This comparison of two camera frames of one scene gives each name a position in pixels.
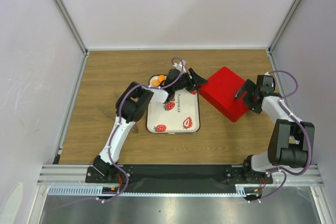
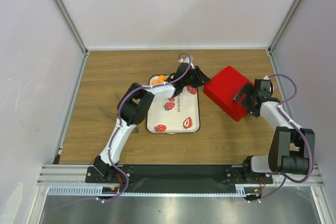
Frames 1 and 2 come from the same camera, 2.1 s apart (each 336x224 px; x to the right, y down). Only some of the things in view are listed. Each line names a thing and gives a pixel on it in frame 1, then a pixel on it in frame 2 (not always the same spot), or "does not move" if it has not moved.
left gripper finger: [199, 81] -> [203, 77]
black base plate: [180, 178] does not move
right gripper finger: [249, 86] does not move
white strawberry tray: [181, 115] does not move
